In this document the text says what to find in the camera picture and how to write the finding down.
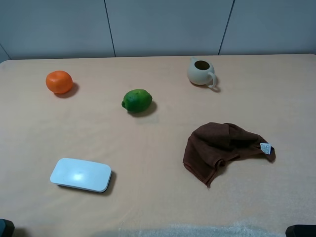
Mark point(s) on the brown cloth towel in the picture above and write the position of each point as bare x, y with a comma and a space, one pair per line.
213, 146

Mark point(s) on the black robot base right corner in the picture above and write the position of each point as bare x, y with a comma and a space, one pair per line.
301, 231

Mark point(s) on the black robot base left corner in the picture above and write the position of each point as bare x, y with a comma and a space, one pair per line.
6, 228

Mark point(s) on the green lime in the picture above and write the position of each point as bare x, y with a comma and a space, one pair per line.
137, 100

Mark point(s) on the cream ceramic teapot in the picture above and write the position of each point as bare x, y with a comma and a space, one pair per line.
201, 72

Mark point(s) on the orange mandarin fruit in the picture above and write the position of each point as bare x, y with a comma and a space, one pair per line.
59, 82

